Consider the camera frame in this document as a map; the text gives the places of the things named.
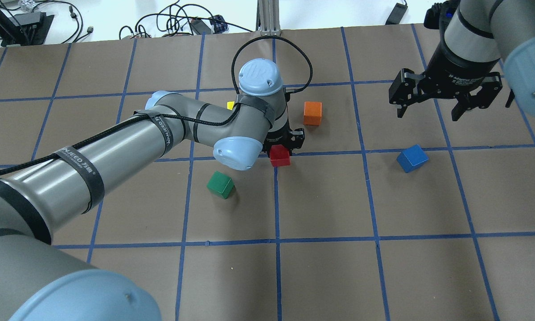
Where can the blue wooden block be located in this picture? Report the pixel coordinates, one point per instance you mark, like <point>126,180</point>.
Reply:
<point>412,158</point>

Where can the orange wooden block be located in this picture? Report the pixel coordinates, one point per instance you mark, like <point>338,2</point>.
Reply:
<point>313,112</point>

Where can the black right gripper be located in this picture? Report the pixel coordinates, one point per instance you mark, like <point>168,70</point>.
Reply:
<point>455,67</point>

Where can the green wooden block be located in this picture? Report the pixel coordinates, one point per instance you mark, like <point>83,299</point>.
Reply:
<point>220,185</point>

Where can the red wooden block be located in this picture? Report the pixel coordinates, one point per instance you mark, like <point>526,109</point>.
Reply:
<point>279,156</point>

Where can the black power adapter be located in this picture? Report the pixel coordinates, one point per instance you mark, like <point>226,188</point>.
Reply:
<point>397,13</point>

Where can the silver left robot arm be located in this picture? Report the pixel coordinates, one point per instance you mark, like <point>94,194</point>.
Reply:
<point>41,283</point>

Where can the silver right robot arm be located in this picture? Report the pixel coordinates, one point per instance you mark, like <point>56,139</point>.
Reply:
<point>474,36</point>

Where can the aluminium frame post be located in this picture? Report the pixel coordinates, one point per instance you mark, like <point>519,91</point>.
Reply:
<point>268,17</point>

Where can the black monitor stand base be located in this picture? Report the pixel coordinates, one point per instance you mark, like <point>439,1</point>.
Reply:
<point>34,27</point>

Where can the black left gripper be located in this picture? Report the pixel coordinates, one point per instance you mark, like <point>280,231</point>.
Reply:
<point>280,129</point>

